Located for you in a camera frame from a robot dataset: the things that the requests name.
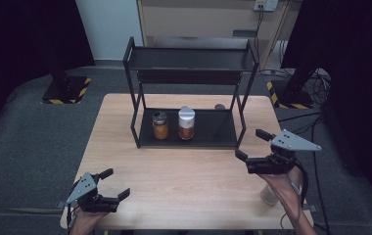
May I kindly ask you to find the black curtain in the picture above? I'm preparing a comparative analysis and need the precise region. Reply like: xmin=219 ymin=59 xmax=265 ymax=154
xmin=280 ymin=0 xmax=372 ymax=204
xmin=0 ymin=0 xmax=96 ymax=145

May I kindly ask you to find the long black floor cable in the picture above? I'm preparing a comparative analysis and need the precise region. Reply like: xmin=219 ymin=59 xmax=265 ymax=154
xmin=277 ymin=112 xmax=331 ymax=235

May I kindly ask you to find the beige wooden cabinet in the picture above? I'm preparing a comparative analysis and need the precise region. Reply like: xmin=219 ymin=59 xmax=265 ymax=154
xmin=136 ymin=0 xmax=295 ymax=71

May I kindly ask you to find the black stand with striped base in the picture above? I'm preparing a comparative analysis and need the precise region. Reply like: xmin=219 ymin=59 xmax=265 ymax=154
xmin=265 ymin=65 xmax=315 ymax=111
xmin=40 ymin=62 xmax=93 ymax=106

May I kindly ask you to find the grey cabinet handle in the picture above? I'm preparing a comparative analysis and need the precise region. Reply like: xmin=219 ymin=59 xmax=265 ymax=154
xmin=232 ymin=29 xmax=258 ymax=38

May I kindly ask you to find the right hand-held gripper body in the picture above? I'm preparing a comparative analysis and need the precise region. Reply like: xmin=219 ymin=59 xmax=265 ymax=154
xmin=245 ymin=128 xmax=323 ymax=175

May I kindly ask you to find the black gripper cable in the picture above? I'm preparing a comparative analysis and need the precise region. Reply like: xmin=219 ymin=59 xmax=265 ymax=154
xmin=294 ymin=160 xmax=310 ymax=210

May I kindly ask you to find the red spice bottle white lid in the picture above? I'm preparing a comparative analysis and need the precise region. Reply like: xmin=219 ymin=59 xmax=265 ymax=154
xmin=177 ymin=105 xmax=196 ymax=141

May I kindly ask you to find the person's left hand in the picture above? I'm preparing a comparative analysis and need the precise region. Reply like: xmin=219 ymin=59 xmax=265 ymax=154
xmin=70 ymin=208 xmax=111 ymax=235

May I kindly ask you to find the white wall socket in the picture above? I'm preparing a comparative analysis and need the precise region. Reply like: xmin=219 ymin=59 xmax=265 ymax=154
xmin=253 ymin=0 xmax=279 ymax=13

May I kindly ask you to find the black metal two-tier rack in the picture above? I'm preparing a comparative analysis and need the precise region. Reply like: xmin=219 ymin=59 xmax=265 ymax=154
xmin=122 ymin=36 xmax=260 ymax=151

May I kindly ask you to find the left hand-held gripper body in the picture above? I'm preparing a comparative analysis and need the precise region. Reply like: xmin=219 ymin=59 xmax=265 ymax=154
xmin=66 ymin=171 xmax=120 ymax=213

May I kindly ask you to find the person's right hand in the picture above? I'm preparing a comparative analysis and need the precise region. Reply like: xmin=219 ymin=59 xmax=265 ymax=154
xmin=257 ymin=165 xmax=304 ymax=198

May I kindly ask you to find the black cable from wall socket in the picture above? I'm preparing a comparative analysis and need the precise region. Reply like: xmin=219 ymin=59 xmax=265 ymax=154
xmin=253 ymin=5 xmax=264 ymax=63

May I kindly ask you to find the glass spice jar silver lid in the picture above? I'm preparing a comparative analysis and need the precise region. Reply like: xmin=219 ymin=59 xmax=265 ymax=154
xmin=151 ymin=111 xmax=169 ymax=141

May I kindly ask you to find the tangle of cables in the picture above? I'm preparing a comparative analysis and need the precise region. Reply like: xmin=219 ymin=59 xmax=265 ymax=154
xmin=309 ymin=69 xmax=333 ymax=106

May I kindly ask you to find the pale spice bottle white lid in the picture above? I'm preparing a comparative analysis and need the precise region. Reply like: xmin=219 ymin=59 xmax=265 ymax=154
xmin=260 ymin=183 xmax=280 ymax=207

